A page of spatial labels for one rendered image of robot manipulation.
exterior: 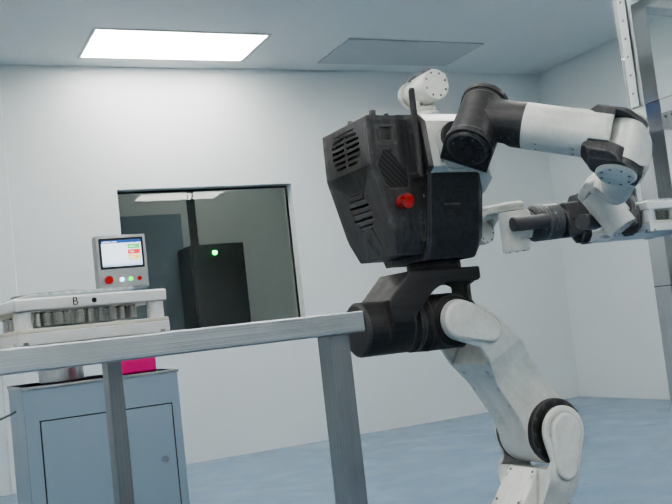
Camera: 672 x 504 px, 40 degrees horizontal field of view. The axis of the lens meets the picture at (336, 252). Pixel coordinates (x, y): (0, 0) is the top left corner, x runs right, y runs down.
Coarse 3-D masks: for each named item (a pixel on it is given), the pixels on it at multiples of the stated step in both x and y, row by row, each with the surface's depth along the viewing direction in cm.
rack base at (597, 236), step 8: (648, 224) 213; (656, 224) 214; (664, 224) 215; (592, 232) 230; (600, 232) 228; (640, 232) 216; (656, 232) 222; (664, 232) 225; (592, 240) 230; (600, 240) 230; (608, 240) 233; (616, 240) 237; (624, 240) 242
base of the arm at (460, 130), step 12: (480, 84) 182; (504, 96) 181; (456, 132) 175; (468, 132) 174; (480, 132) 173; (444, 144) 179; (456, 144) 177; (468, 144) 176; (480, 144) 174; (492, 144) 175; (444, 156) 181; (456, 156) 179; (468, 156) 178; (480, 156) 177; (492, 156) 184; (480, 168) 180
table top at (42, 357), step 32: (288, 320) 145; (320, 320) 149; (352, 320) 152; (0, 352) 120; (32, 352) 122; (64, 352) 124; (96, 352) 127; (128, 352) 130; (160, 352) 132; (192, 352) 136
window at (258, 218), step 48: (144, 192) 675; (192, 192) 691; (240, 192) 707; (192, 240) 687; (240, 240) 703; (288, 240) 719; (144, 288) 667; (192, 288) 682; (240, 288) 698; (288, 288) 715
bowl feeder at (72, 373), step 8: (16, 296) 384; (64, 368) 387; (72, 368) 389; (80, 368) 393; (40, 376) 389; (48, 376) 386; (56, 376) 386; (64, 376) 387; (72, 376) 389; (80, 376) 393
